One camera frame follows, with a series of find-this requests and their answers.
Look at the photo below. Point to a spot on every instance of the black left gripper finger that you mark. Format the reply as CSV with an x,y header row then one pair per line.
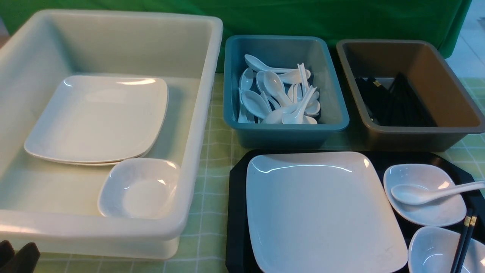
x,y
6,252

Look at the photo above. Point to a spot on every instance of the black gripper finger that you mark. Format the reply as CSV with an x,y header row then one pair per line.
x,y
24,261

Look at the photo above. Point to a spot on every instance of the large white square plate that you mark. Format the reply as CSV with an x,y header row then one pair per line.
x,y
324,212

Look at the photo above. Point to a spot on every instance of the white ceramic soup spoon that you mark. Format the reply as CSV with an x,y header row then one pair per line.
x,y
416,195

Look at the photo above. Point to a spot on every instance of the white square bowl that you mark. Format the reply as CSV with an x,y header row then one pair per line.
x,y
139,188
439,213

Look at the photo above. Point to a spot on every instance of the black chopstick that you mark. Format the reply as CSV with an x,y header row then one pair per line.
x,y
460,262
461,241

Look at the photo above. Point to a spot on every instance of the bottom white plate in tub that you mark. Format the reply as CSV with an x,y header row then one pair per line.
x,y
94,164

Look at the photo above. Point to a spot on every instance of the white plate in tub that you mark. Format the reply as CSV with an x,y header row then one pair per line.
x,y
94,164
99,119

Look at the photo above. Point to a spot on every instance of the top white plate in tub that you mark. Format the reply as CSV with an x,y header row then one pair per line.
x,y
99,119

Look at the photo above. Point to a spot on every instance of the white square bowl in tub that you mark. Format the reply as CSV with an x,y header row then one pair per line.
x,y
139,188

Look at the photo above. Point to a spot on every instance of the large white plastic tub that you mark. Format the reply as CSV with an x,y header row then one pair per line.
x,y
55,205

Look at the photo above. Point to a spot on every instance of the green checkered tablecloth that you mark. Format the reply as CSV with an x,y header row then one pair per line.
x,y
202,245

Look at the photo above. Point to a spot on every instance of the white spoon left of pile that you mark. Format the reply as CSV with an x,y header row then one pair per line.
x,y
255,104

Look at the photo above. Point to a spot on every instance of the white spoon of pile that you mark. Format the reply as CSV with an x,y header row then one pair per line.
x,y
257,65
276,88
255,104
298,116

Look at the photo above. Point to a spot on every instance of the white spoon top of pile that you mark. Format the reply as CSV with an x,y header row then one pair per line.
x,y
257,65

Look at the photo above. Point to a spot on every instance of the white spoon centre of pile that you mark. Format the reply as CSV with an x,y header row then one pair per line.
x,y
276,88

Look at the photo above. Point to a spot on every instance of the white spoon front of pile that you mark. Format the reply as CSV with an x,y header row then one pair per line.
x,y
298,116

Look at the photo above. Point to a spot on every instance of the teal plastic bin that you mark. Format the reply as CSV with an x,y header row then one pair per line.
x,y
310,58

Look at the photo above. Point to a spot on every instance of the pile of black chopsticks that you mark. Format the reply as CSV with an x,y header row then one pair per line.
x,y
399,105

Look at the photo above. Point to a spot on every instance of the brown plastic bin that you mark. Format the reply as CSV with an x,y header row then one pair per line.
x,y
443,94

